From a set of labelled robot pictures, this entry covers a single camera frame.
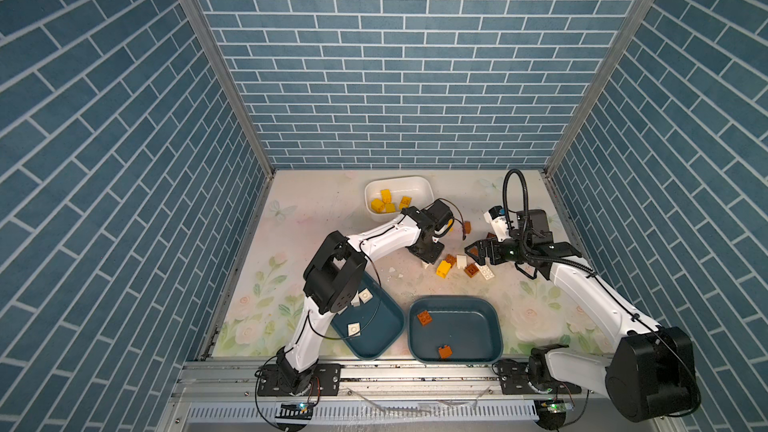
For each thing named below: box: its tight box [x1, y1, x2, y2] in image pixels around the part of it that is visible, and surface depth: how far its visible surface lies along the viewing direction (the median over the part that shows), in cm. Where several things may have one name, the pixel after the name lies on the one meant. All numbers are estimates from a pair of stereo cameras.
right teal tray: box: [407, 295, 504, 365], surface depth 82 cm
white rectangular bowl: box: [364, 176, 435, 222], surface depth 113 cm
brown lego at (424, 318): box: [417, 310, 432, 326], surface depth 84 cm
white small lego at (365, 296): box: [358, 288, 373, 304], surface depth 88 cm
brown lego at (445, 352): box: [438, 345, 453, 359], surface depth 77 cm
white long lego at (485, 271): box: [474, 262, 495, 281], surface depth 93 cm
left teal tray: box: [330, 271, 405, 361], surface depth 85 cm
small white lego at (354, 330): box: [348, 322, 361, 337], surface depth 83 cm
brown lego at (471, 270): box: [464, 263, 480, 278], surface depth 94 cm
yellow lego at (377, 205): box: [370, 198, 385, 213], surface depth 110 cm
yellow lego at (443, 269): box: [436, 260, 451, 279], surface depth 93 cm
